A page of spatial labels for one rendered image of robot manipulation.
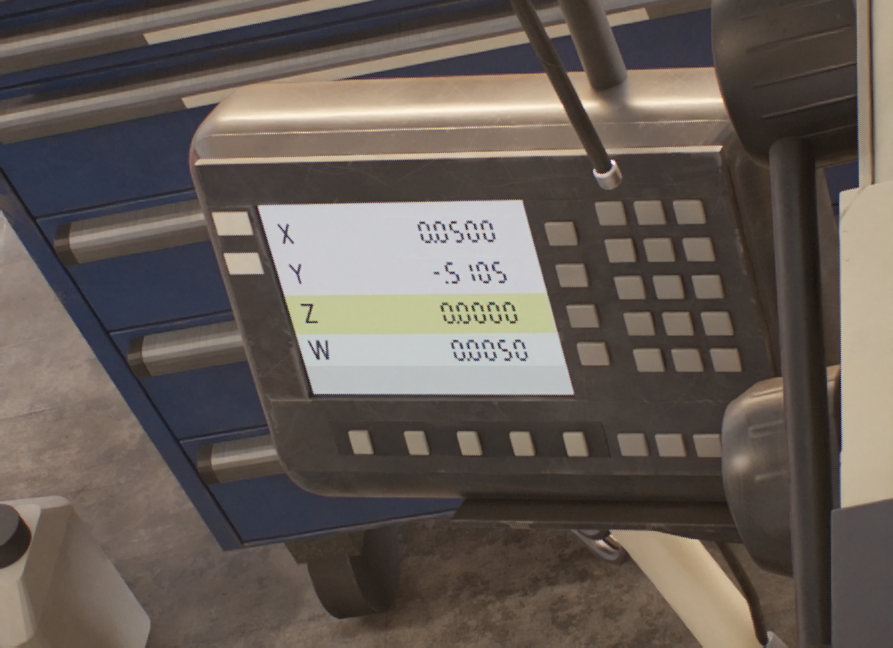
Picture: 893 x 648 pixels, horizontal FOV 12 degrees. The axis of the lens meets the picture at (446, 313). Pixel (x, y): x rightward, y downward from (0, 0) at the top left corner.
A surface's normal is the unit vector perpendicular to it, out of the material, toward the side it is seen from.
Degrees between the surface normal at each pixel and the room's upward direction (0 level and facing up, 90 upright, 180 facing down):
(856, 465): 0
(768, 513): 59
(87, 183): 90
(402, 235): 71
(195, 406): 90
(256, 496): 90
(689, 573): 49
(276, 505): 90
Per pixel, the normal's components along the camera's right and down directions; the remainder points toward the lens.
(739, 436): -0.72, -0.42
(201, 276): -0.11, 0.75
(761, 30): -0.35, -0.25
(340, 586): -0.21, 0.54
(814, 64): -0.28, 0.14
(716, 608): 0.13, -0.07
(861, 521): -0.36, -0.64
